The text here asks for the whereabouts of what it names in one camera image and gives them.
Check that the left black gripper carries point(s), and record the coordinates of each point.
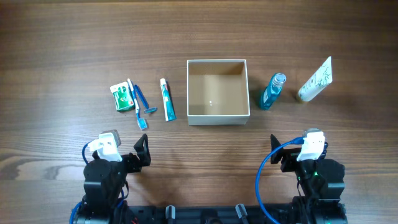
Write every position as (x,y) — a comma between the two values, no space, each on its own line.
(134,160)

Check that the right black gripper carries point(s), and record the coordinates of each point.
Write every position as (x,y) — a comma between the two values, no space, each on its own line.
(286,160)

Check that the blue white toothbrush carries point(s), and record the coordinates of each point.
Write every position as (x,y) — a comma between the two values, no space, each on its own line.
(140,121)

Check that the blue disposable razor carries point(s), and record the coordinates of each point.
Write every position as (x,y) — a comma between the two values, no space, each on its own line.
(148,109)

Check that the teal toothpaste tube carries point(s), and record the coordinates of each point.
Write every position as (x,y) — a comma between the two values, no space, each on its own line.
(168,106)

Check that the blue mouthwash bottle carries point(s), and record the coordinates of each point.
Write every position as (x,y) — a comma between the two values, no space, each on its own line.
(272,91)

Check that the white cosmetic tube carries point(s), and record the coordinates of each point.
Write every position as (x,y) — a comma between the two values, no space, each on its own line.
(317,82)

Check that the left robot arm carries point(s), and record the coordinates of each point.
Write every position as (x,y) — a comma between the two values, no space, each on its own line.
(106,187)

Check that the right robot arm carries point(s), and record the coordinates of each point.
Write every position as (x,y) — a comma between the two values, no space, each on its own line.
(320,185)

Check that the green soap box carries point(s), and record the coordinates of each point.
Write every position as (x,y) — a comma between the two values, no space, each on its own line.
(122,97)

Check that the white open cardboard box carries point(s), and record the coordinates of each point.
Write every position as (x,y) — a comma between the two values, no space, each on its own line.
(217,92)

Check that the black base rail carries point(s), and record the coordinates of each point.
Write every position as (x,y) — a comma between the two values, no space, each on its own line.
(196,215)

